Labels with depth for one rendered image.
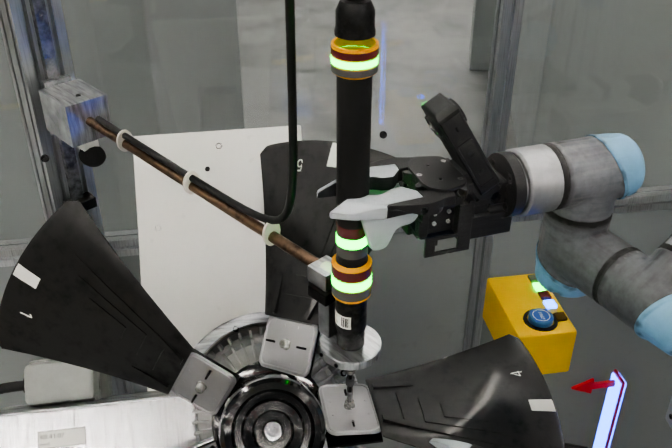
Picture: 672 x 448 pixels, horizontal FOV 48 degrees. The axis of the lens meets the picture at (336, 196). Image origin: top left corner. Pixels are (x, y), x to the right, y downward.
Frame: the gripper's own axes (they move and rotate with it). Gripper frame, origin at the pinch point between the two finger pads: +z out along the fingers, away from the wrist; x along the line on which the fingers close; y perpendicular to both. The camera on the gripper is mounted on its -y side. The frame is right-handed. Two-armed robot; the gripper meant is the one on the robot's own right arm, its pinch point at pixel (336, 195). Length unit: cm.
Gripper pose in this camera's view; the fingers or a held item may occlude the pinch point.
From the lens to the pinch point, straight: 75.7
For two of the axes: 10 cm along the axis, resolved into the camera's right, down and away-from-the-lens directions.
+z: -9.5, 1.6, -2.8
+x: -3.2, -4.9, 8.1
